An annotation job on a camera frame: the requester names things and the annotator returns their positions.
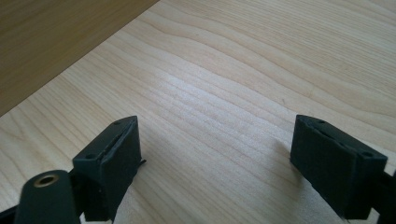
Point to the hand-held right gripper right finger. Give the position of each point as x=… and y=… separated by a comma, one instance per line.
x=336, y=168

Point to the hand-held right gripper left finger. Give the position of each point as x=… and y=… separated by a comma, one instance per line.
x=109, y=168

